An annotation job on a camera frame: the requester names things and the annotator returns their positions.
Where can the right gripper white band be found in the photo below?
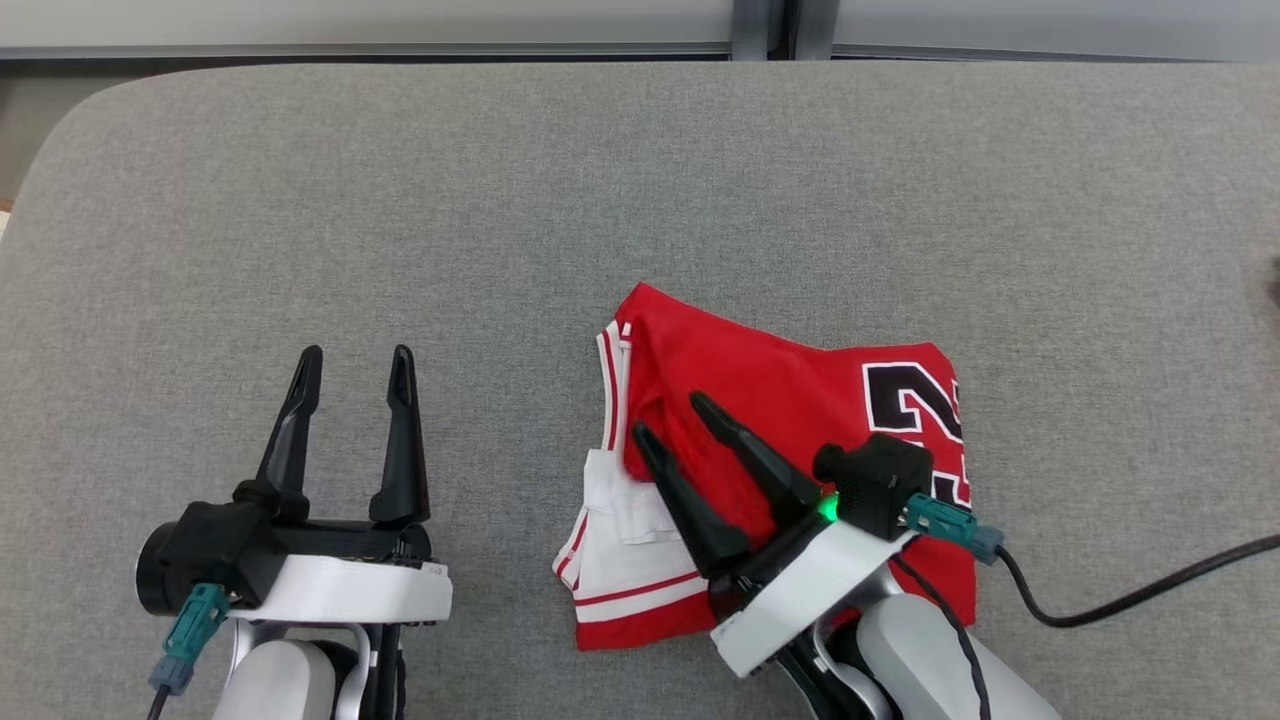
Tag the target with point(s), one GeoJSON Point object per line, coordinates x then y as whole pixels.
{"type": "Point", "coordinates": [800, 590]}

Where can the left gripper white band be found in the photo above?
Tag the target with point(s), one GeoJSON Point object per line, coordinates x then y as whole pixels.
{"type": "Point", "coordinates": [350, 590]}

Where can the red white basketball jersey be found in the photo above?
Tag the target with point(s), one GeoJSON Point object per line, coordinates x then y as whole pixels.
{"type": "Point", "coordinates": [760, 370]}

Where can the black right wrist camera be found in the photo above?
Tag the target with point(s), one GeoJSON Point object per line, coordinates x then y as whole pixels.
{"type": "Point", "coordinates": [880, 480]}

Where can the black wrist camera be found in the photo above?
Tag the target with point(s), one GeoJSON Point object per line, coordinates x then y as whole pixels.
{"type": "Point", "coordinates": [880, 480]}
{"type": "Point", "coordinates": [210, 550]}

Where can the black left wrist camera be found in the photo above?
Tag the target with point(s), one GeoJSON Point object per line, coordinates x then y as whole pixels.
{"type": "Point", "coordinates": [210, 550]}

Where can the grey wall base rail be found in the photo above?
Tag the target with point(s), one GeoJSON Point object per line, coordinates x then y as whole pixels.
{"type": "Point", "coordinates": [1050, 52]}
{"type": "Point", "coordinates": [350, 49]}

